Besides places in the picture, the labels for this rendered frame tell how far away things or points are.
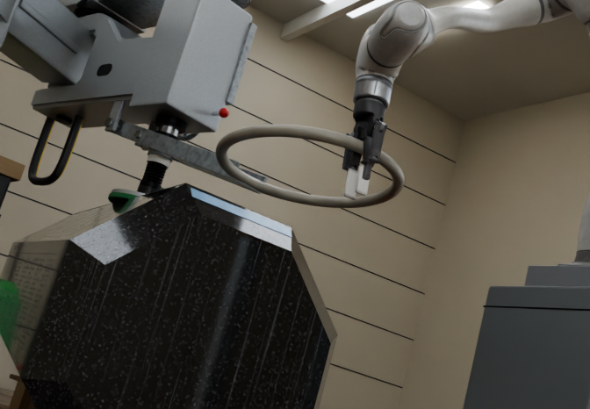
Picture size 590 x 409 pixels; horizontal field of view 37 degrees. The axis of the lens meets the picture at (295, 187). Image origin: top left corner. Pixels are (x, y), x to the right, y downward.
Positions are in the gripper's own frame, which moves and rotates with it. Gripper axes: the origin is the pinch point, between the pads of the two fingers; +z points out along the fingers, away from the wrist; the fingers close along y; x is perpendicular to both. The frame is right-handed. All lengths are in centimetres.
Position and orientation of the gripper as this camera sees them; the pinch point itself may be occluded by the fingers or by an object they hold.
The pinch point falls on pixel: (356, 182)
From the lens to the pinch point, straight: 204.7
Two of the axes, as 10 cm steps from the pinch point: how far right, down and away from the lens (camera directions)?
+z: -1.8, 9.2, -3.5
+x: -8.1, -3.4, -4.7
